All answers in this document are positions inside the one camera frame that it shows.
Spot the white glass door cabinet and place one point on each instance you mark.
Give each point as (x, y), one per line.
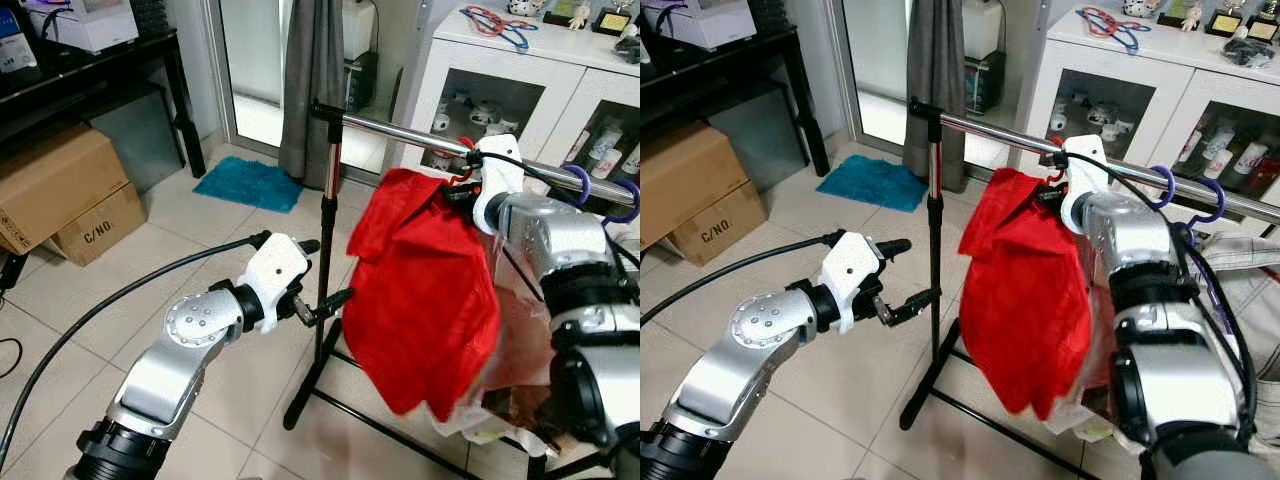
(530, 65)
(1150, 70)

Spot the grey curtain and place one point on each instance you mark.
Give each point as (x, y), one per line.
(312, 90)
(935, 60)

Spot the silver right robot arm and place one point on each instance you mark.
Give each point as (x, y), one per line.
(1130, 225)
(560, 235)

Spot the large cardboard box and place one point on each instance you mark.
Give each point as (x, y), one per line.
(690, 175)
(55, 180)

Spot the red garment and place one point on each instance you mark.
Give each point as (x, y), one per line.
(1030, 290)
(420, 290)

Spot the black gold plaque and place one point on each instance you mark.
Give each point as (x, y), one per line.
(612, 22)
(1225, 23)

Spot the grey board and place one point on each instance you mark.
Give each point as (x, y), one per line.
(775, 140)
(150, 140)

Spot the black canister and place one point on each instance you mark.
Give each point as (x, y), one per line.
(985, 82)
(362, 82)

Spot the beige hanging garment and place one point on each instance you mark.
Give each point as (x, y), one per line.
(1250, 300)

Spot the black bundle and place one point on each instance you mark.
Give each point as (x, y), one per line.
(628, 50)
(1250, 52)

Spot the small printed cardboard box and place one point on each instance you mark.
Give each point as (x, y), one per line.
(715, 225)
(100, 225)

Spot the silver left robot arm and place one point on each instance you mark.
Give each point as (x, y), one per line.
(770, 328)
(190, 330)

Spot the black chrome clothes rack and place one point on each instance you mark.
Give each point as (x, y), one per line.
(400, 132)
(1000, 131)

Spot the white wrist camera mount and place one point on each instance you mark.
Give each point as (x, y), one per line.
(270, 270)
(1085, 160)
(850, 270)
(497, 160)

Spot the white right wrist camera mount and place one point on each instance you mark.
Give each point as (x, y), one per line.
(497, 160)
(1085, 160)

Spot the black white cow figurine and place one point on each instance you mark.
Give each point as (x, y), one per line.
(1140, 8)
(524, 7)

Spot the white plastic jug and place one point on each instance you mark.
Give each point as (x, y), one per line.
(360, 30)
(983, 30)

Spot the blue white container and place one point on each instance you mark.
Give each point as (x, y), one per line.
(18, 40)

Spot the black power adapter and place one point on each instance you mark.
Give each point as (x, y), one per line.
(12, 270)

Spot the white appliance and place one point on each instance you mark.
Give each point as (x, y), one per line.
(95, 28)
(710, 25)

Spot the black side table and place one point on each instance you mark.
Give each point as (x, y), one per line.
(720, 65)
(90, 70)

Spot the small white figurine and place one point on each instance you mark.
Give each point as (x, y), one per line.
(579, 17)
(1191, 18)

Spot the teal floor mat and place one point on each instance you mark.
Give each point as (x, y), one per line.
(870, 183)
(250, 185)

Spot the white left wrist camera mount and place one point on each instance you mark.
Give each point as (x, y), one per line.
(270, 270)
(850, 270)

